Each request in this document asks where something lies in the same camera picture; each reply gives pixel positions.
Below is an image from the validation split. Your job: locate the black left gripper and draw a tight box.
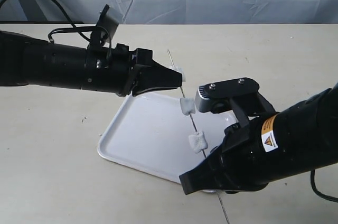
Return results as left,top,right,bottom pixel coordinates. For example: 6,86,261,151
81,44,182,97

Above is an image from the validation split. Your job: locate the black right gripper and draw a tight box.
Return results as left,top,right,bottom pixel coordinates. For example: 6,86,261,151
179,118,268,195

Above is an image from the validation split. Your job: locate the white marshmallow bottom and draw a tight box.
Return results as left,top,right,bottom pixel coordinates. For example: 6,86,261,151
188,130,208,153

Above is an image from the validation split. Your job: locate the white marshmallow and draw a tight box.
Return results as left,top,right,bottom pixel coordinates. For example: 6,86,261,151
188,130,208,153
170,66,186,82
180,98,195,116

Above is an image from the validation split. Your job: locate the white marshmallow top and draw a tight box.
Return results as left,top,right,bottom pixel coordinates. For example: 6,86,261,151
170,66,186,82

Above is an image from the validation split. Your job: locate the thin metal skewer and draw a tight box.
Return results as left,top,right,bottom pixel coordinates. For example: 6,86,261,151
166,49,228,224

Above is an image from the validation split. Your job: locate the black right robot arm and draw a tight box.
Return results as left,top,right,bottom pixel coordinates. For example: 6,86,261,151
179,78,337,194

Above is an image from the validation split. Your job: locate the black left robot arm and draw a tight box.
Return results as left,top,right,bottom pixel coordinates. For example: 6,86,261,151
1,31,183,97

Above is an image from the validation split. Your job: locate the white rectangular plastic tray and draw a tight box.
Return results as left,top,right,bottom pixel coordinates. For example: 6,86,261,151
97,92,237,183

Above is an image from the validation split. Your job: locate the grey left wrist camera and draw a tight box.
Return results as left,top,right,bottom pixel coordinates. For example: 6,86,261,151
90,4,123,46

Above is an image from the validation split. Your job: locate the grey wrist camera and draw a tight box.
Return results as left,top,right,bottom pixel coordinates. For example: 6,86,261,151
90,4,123,46
194,77,278,129

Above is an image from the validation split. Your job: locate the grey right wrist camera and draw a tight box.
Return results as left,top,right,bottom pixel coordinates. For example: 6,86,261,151
194,77,278,129

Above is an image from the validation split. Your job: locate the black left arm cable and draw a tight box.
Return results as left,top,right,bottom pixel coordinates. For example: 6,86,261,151
0,0,111,70

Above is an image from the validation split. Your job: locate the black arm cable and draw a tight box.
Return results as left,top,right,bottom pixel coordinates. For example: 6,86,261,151
0,0,111,70
310,168,338,200

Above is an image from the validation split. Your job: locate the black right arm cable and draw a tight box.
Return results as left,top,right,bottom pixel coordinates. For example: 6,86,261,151
310,168,338,200

